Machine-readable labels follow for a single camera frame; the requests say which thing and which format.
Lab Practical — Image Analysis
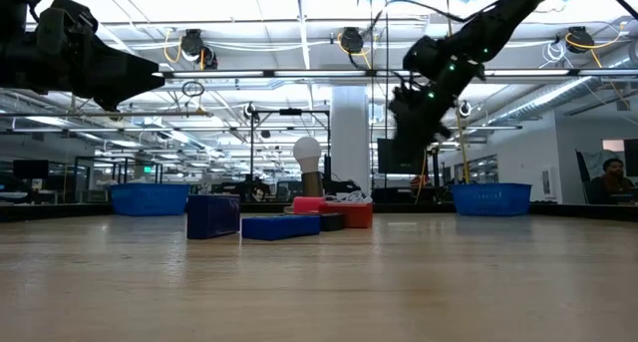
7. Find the red power adapter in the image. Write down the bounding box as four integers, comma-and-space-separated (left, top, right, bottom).
318, 201, 375, 230

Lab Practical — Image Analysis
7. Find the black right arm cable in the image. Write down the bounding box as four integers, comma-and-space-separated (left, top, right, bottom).
368, 0, 470, 39

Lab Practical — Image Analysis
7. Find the black background frame stand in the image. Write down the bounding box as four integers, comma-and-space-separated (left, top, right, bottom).
248, 108, 332, 193

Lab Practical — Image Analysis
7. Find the navy blue power adapter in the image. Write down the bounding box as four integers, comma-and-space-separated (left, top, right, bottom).
186, 193, 241, 241

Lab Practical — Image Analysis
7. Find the black background monitor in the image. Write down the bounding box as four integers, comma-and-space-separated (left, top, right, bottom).
377, 138, 426, 175

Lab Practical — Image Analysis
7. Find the white building pillar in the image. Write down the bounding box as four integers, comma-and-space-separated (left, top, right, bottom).
330, 86, 372, 193

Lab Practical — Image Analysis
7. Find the person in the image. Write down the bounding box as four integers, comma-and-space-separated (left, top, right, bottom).
587, 157, 638, 205

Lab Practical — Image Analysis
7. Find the royal blue power adapter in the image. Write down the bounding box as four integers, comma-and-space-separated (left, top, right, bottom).
240, 214, 322, 242

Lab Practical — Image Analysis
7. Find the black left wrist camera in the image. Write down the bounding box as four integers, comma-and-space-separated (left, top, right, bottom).
35, 0, 100, 49

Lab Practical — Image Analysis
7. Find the blue plastic basket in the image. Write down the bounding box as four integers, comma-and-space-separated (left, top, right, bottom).
450, 182, 533, 217
110, 182, 191, 217

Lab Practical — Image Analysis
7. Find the white lamp cable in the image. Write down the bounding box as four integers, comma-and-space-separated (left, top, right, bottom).
326, 190, 374, 205

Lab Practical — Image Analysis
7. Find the brass desk lamp white bulb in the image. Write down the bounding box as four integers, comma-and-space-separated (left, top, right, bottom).
283, 136, 326, 215

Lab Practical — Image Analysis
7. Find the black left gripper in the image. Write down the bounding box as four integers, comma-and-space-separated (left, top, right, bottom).
19, 30, 165, 112

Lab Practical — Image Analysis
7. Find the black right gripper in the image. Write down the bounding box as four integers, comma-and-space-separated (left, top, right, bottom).
387, 90, 453, 154

